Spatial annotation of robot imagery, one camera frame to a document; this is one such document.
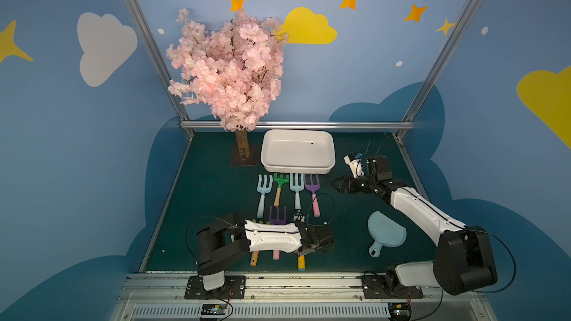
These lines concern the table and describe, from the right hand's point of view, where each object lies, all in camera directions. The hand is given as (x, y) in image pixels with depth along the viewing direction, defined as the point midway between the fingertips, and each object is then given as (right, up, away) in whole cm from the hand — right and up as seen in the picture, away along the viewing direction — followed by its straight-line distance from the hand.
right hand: (342, 178), depth 88 cm
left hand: (-15, -23, -3) cm, 28 cm away
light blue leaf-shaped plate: (+17, -21, -1) cm, 27 cm away
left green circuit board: (-46, -41, -16) cm, 64 cm away
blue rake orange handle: (-17, -29, -10) cm, 35 cm away
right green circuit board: (+16, -43, -15) cm, 48 cm away
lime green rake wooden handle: (-34, -27, -8) cm, 44 cm away
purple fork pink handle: (-10, -6, +12) cm, 17 cm away
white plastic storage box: (-17, +11, +26) cm, 33 cm away
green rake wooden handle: (-26, -3, +15) cm, 30 cm away
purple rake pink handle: (-27, -18, +3) cm, 33 cm away
